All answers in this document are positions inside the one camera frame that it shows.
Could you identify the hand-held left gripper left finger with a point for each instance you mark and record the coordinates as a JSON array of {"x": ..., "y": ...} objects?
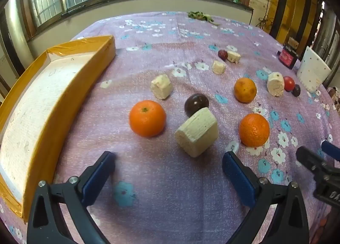
[{"x": 95, "y": 183}]

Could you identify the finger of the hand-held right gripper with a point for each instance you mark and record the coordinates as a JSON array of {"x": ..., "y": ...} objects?
[
  {"x": 308, "y": 157},
  {"x": 331, "y": 149}
]

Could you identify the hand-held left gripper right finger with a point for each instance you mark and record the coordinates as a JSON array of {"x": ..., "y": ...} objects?
[{"x": 239, "y": 177}]

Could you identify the bright orange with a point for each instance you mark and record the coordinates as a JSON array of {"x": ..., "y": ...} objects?
[
  {"x": 254, "y": 129},
  {"x": 147, "y": 118}
]

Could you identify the pale yellowish orange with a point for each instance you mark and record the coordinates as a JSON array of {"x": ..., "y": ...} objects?
[{"x": 245, "y": 90}]

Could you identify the yellow-edged white foam tray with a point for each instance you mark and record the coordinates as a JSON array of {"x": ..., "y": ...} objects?
[{"x": 34, "y": 106}]

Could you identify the red tomato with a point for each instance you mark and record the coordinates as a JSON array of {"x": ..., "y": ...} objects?
[{"x": 289, "y": 83}]

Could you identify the foam cylinder right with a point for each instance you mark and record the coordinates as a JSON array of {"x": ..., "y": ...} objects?
[{"x": 275, "y": 84}]

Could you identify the white dotted board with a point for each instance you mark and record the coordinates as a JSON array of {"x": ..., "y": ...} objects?
[{"x": 313, "y": 70}]

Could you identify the red and black box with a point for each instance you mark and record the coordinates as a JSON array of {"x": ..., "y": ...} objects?
[{"x": 288, "y": 58}]

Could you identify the small foam chunk centre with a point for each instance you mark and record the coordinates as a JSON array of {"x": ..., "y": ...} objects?
[{"x": 219, "y": 67}]

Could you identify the small reddish purple fruit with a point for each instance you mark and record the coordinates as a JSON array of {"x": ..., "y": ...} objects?
[{"x": 222, "y": 54}]

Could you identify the yellow wooden cabinet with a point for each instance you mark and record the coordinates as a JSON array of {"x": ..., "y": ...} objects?
[{"x": 292, "y": 2}]

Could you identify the green leaves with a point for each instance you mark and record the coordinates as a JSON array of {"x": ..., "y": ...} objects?
[{"x": 200, "y": 16}]

